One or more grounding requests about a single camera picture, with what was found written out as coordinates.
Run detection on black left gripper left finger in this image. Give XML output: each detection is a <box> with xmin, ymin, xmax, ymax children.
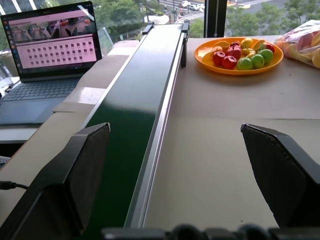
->
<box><xmin>0</xmin><ymin>122</ymin><xmax>111</xmax><ymax>240</ymax></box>

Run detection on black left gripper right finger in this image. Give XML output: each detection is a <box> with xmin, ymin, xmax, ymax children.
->
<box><xmin>240</xmin><ymin>123</ymin><xmax>320</xmax><ymax>228</ymax></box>

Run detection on green conveyor belt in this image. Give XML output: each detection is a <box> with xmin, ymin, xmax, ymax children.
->
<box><xmin>82</xmin><ymin>20</ymin><xmax>191</xmax><ymax>230</ymax></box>

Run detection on dark grey laptop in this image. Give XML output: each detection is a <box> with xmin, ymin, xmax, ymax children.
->
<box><xmin>0</xmin><ymin>0</ymin><xmax>103</xmax><ymax>126</ymax></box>

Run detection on green toy apple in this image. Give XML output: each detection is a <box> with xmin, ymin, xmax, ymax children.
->
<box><xmin>236</xmin><ymin>57</ymin><xmax>254</xmax><ymax>71</ymax></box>
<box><xmin>250</xmin><ymin>53</ymin><xmax>265</xmax><ymax>70</ymax></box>
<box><xmin>257</xmin><ymin>48</ymin><xmax>274</xmax><ymax>64</ymax></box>

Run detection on red toy apple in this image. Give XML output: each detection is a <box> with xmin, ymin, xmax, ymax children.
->
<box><xmin>211</xmin><ymin>50</ymin><xmax>226</xmax><ymax>67</ymax></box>
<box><xmin>226</xmin><ymin>41</ymin><xmax>242</xmax><ymax>60</ymax></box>
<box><xmin>221</xmin><ymin>55</ymin><xmax>238</xmax><ymax>71</ymax></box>

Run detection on orange plastic plate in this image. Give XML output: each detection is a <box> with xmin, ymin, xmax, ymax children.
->
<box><xmin>194</xmin><ymin>36</ymin><xmax>285</xmax><ymax>76</ymax></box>

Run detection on yellow toy banana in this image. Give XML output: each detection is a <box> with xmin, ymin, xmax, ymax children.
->
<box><xmin>240</xmin><ymin>47</ymin><xmax>257</xmax><ymax>59</ymax></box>

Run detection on clear bag of toy fruit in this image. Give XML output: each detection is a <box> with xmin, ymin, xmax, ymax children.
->
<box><xmin>274</xmin><ymin>19</ymin><xmax>320</xmax><ymax>69</ymax></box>

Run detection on yellow toy pear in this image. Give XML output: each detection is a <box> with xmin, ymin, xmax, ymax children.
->
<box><xmin>240</xmin><ymin>37</ymin><xmax>254</xmax><ymax>50</ymax></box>

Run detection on orange toy fruit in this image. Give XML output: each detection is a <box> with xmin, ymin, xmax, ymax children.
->
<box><xmin>211</xmin><ymin>40</ymin><xmax>230</xmax><ymax>54</ymax></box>

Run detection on black cable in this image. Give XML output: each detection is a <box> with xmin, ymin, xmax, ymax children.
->
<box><xmin>0</xmin><ymin>180</ymin><xmax>30</xmax><ymax>191</ymax></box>

